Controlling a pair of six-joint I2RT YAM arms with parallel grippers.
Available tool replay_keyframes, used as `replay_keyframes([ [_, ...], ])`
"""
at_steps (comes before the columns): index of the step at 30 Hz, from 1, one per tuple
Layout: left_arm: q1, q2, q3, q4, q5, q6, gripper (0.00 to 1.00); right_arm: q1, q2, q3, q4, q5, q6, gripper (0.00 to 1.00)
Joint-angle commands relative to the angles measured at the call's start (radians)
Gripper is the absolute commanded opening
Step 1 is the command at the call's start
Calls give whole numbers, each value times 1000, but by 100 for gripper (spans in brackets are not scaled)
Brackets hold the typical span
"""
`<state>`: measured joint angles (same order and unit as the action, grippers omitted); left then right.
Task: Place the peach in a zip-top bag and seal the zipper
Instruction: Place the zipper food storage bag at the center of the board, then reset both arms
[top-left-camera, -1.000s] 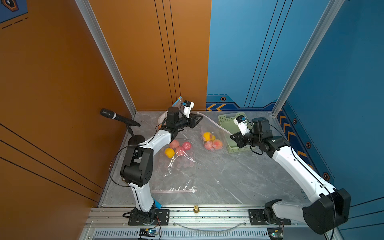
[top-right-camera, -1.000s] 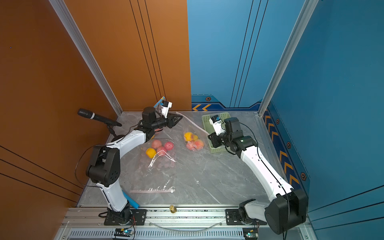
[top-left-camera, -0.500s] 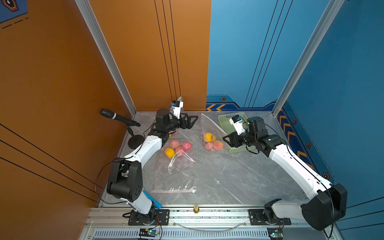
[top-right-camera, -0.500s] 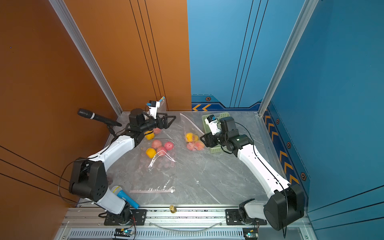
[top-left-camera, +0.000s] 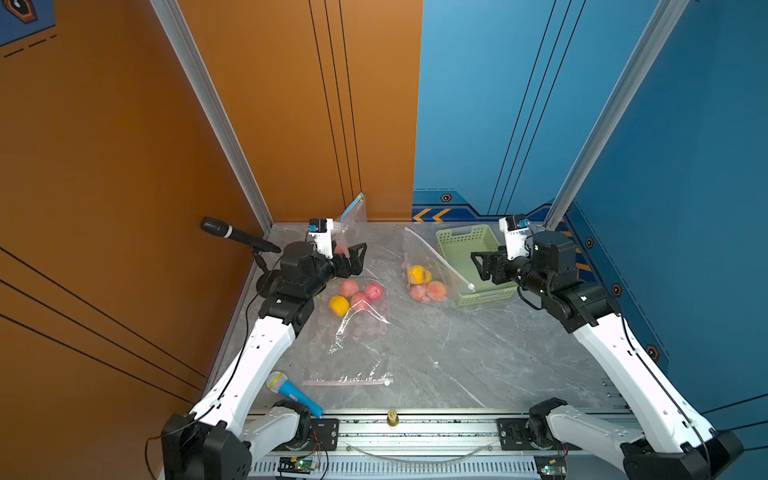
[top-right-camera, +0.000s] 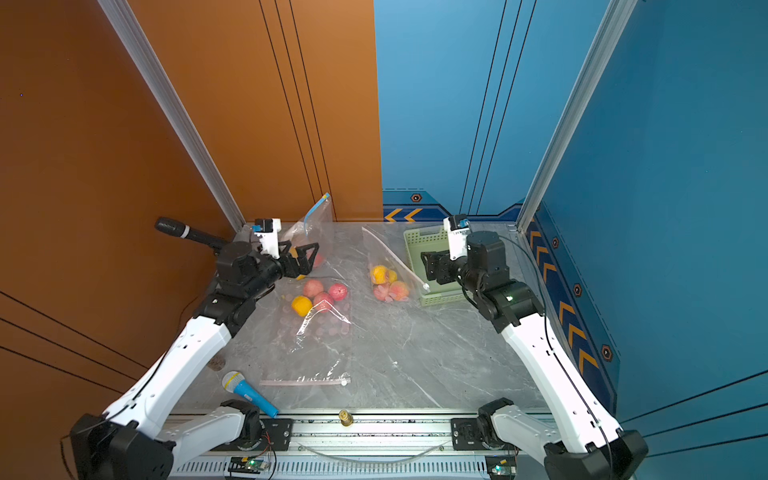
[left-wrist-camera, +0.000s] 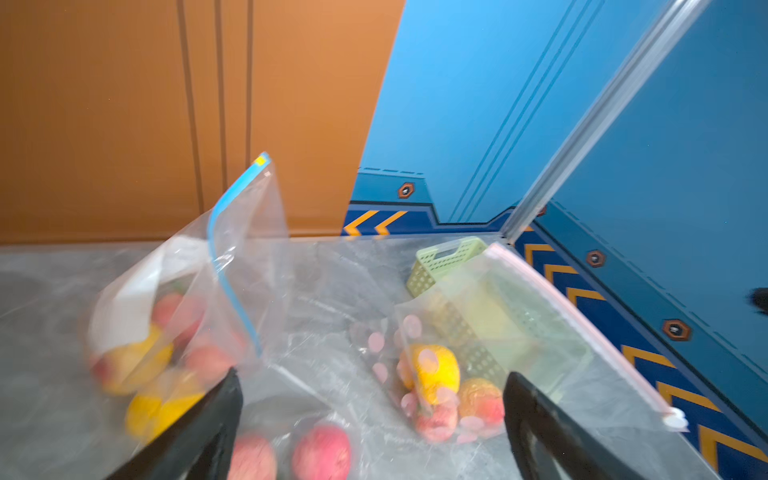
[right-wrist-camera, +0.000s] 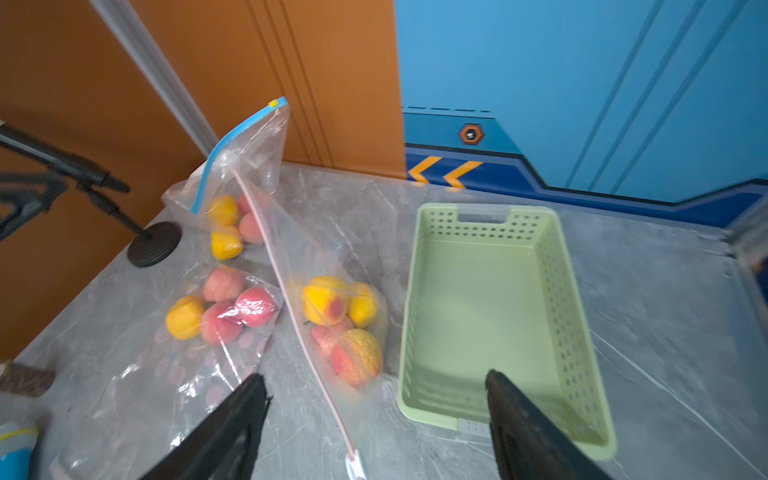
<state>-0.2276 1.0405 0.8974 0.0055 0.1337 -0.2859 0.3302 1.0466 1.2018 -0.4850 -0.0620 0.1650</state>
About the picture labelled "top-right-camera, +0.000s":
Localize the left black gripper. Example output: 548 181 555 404
243 239 317 303

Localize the pink peach with leaf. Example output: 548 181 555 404
303 279 325 299

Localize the clear blue-zipper zip bag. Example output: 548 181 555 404
280 193 335 267

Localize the large pink yellow peach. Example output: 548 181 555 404
313 292 334 312

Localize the pale pink peach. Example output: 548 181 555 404
327 283 349 302

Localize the pink-dotted zip bag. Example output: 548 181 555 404
361 226 431 302
278 277 354 353

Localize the yellow peach pink spot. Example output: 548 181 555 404
370 265 389 285

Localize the orange red wrinkled peach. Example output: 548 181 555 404
388 281 410 302

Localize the pink peach basket corner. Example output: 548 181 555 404
373 284 392 302

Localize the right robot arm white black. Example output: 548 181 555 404
421 231 649 479

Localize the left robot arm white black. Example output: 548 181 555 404
61 240 319 479

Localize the green plastic fruit basket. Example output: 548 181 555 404
403 224 464 307

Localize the black microphone on stand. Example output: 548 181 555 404
155 217 228 252

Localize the blue handheld microphone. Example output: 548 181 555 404
222 371 279 418

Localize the right green circuit board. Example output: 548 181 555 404
485 456 517 480

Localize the green circuit board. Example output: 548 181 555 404
485 456 517 480
226 456 272 478

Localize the left green circuit board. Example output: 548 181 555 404
226 456 272 478

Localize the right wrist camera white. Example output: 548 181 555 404
443 214 471 261

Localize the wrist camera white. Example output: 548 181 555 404
251 218 282 259
443 214 471 261

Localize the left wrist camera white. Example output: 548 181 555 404
251 218 282 259

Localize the brass knob on rail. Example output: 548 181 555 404
338 410 354 427

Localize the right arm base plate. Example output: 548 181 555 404
450 417 521 453

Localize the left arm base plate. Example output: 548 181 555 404
213 417 294 453

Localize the aluminium front rail frame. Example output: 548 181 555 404
107 410 637 480

